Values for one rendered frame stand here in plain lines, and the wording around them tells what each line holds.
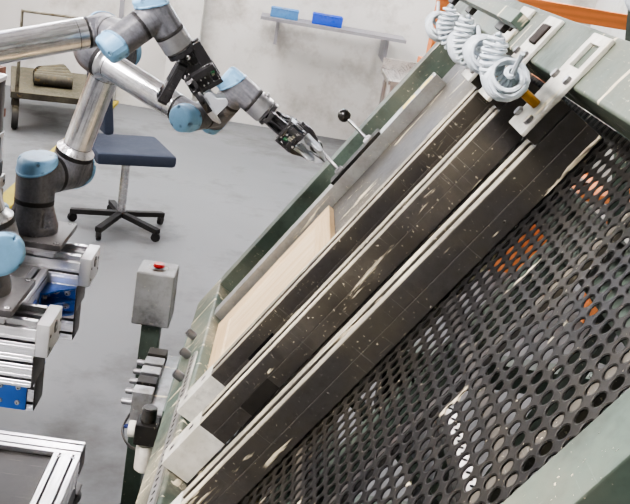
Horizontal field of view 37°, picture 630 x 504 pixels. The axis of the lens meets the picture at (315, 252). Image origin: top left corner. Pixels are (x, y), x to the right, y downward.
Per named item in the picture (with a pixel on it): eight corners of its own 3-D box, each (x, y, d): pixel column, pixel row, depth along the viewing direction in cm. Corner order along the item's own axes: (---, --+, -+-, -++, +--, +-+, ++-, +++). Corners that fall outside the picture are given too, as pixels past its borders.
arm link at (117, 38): (103, 59, 229) (140, 33, 231) (118, 69, 220) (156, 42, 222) (85, 32, 224) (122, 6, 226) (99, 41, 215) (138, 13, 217)
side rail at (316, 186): (246, 298, 314) (220, 277, 312) (482, 44, 287) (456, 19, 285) (245, 305, 308) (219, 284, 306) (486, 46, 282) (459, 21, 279)
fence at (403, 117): (225, 316, 289) (215, 308, 288) (444, 81, 266) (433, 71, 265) (224, 323, 284) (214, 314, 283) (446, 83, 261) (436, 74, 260)
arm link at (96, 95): (30, 179, 291) (88, 18, 268) (64, 173, 304) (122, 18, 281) (58, 201, 288) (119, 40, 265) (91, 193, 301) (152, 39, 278)
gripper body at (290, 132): (290, 155, 260) (256, 126, 257) (291, 148, 268) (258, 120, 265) (308, 134, 258) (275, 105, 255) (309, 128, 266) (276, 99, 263)
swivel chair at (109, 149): (170, 219, 652) (191, 50, 616) (164, 249, 592) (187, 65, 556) (71, 205, 644) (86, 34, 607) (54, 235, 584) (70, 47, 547)
